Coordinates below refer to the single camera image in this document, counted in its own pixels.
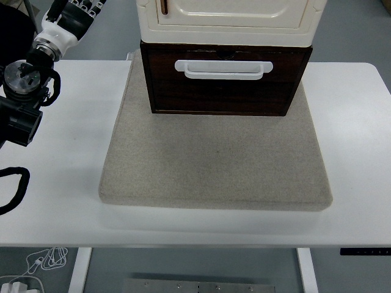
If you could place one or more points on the dark wooden drawer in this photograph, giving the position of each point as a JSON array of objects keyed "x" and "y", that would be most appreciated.
[{"x": 220, "y": 94}]

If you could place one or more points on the black table control panel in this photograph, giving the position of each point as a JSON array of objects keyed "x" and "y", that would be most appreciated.
[{"x": 363, "y": 251}]

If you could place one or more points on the beige fabric mat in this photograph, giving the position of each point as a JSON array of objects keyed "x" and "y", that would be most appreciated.
[{"x": 214, "y": 158}]

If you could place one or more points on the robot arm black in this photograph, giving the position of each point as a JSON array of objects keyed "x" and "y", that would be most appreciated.
[{"x": 18, "y": 119}]

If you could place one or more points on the small white bracket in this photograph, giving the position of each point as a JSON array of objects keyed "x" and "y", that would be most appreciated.
[{"x": 130, "y": 56}]

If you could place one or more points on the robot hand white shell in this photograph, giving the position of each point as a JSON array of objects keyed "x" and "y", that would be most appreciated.
[{"x": 59, "y": 33}]

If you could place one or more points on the dark wooden drawer casing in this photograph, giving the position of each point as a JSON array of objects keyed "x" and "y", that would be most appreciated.
[{"x": 183, "y": 47}]

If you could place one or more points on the white table leg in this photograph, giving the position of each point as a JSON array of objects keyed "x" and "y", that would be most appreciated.
[
  {"x": 307, "y": 268},
  {"x": 79, "y": 268}
]

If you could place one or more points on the white charger adapter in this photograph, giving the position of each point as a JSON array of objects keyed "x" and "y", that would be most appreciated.
[{"x": 15, "y": 287}]

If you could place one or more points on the cream cabinet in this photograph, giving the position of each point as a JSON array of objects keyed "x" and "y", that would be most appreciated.
[{"x": 226, "y": 33}]

